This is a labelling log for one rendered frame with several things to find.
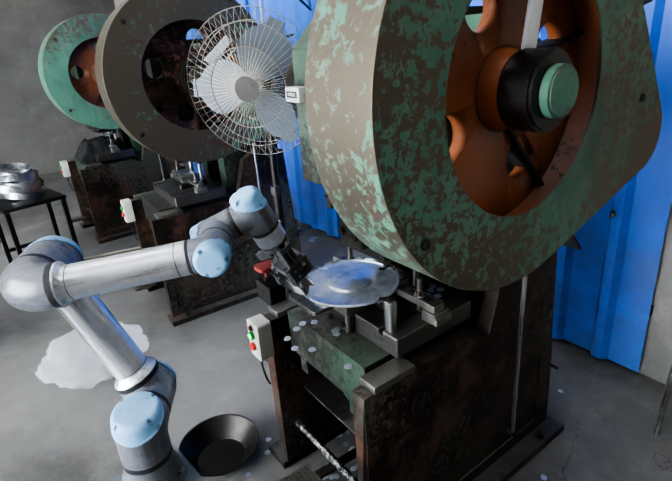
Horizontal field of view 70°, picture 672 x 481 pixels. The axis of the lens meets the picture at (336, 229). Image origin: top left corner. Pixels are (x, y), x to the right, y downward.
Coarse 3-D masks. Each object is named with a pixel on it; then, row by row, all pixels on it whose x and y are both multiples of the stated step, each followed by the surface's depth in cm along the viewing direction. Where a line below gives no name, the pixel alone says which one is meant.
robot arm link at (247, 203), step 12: (240, 192) 113; (252, 192) 110; (240, 204) 109; (252, 204) 110; (264, 204) 112; (240, 216) 111; (252, 216) 111; (264, 216) 113; (240, 228) 112; (252, 228) 113; (264, 228) 114
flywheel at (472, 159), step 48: (528, 0) 90; (576, 0) 105; (480, 48) 92; (528, 48) 91; (576, 48) 111; (480, 96) 94; (528, 96) 87; (576, 96) 91; (480, 144) 99; (528, 144) 111; (576, 144) 115; (480, 192) 104; (528, 192) 115
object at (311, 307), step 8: (296, 296) 137; (304, 296) 137; (304, 304) 133; (312, 304) 132; (312, 312) 129; (320, 312) 129; (336, 312) 143; (344, 312) 139; (352, 312) 139; (336, 320) 144; (344, 320) 140; (352, 320) 140; (344, 328) 141; (352, 328) 141
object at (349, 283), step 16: (320, 272) 150; (336, 272) 149; (352, 272) 147; (368, 272) 147; (384, 272) 147; (320, 288) 140; (336, 288) 138; (352, 288) 137; (368, 288) 138; (384, 288) 137; (320, 304) 132; (336, 304) 131; (352, 304) 130; (368, 304) 130
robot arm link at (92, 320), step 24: (48, 240) 111; (72, 312) 112; (96, 312) 115; (96, 336) 115; (120, 336) 119; (120, 360) 119; (144, 360) 124; (120, 384) 121; (144, 384) 121; (168, 384) 127
